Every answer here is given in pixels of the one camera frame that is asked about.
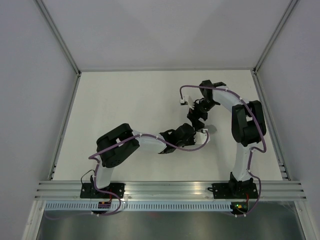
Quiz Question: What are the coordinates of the aluminium mounting rail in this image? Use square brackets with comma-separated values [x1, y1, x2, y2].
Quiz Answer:
[34, 180, 307, 202]

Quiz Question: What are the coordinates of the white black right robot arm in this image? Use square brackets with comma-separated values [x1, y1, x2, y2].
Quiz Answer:
[179, 80, 267, 198]

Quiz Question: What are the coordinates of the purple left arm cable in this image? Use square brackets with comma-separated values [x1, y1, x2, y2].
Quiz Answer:
[44, 128, 210, 221]

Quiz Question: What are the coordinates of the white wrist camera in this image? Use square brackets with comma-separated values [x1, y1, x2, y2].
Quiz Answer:
[194, 128, 211, 145]
[179, 95, 194, 109]

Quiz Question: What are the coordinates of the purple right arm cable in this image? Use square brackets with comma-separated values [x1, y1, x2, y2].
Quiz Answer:
[179, 84, 267, 218]

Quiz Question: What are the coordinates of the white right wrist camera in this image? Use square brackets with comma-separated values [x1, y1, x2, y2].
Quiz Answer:
[179, 95, 194, 109]

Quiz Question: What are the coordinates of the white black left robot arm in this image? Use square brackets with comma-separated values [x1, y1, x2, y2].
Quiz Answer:
[91, 123, 196, 198]

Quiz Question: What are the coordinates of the right aluminium frame post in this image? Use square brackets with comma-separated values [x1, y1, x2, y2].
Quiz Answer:
[252, 0, 301, 73]

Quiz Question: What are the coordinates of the grey cloth napkin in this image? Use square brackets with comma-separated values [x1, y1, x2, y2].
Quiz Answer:
[204, 124, 217, 135]

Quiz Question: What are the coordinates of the white slotted cable duct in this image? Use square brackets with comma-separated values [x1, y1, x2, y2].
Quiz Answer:
[44, 201, 232, 212]

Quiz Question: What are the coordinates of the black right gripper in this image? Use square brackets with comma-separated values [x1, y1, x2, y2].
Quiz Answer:
[187, 98, 218, 130]

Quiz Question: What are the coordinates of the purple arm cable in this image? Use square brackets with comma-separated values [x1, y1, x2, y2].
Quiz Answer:
[179, 84, 267, 218]
[44, 128, 210, 221]

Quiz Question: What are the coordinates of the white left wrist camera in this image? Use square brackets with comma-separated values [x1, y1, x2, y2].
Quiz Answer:
[194, 128, 211, 145]

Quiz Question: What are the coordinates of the aluminium frame post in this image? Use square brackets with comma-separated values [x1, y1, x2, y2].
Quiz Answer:
[33, 0, 81, 76]
[252, 0, 301, 73]

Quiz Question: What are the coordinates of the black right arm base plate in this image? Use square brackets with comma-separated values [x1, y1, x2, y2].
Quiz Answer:
[207, 183, 259, 200]

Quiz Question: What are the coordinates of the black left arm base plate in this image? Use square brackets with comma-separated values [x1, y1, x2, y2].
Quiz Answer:
[80, 169, 125, 199]

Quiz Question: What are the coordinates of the left aluminium frame post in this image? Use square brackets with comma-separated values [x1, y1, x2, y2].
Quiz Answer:
[33, 0, 81, 76]

